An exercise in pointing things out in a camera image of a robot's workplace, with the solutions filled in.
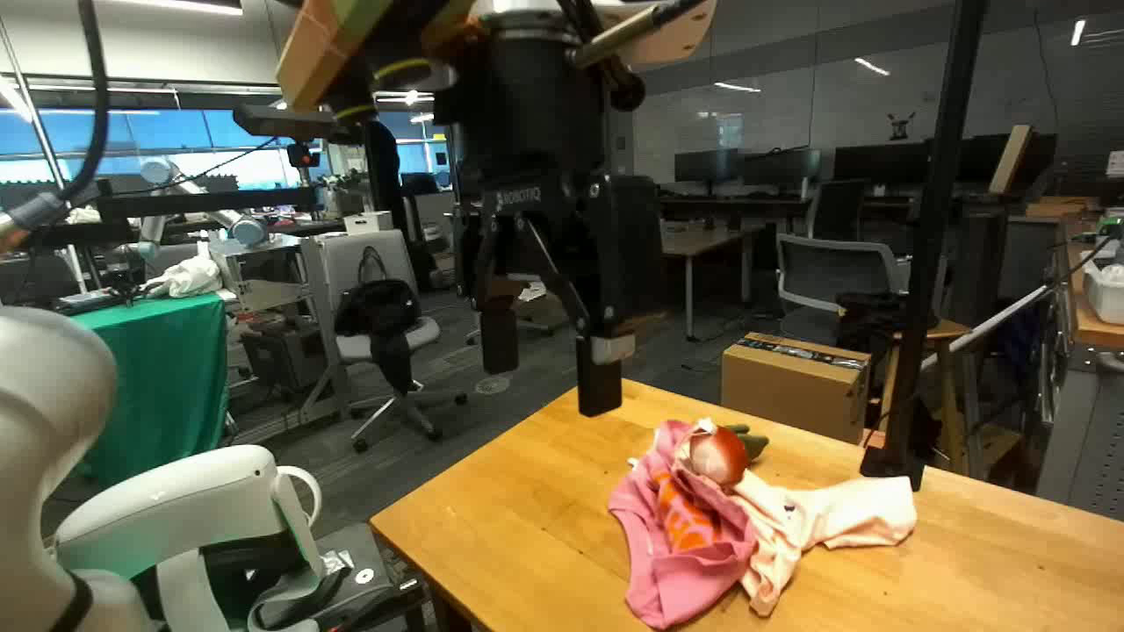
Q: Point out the black office chair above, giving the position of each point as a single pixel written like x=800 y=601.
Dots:
x=389 y=319

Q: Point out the peach t-shirt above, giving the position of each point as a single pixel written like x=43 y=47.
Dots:
x=850 y=514

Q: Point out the red plush radish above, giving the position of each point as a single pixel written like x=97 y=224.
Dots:
x=725 y=456

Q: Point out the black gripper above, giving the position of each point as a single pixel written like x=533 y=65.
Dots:
x=533 y=146

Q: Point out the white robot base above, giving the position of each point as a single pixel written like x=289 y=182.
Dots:
x=211 y=541

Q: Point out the black metal pole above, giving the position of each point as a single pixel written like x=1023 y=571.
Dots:
x=896 y=458

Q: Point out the cardboard box on floor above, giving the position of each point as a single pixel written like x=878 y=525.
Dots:
x=801 y=384

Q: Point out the grey mesh office chair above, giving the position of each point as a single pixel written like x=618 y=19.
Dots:
x=815 y=272

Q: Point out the pink t-shirt orange print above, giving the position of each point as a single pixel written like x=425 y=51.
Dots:
x=687 y=540

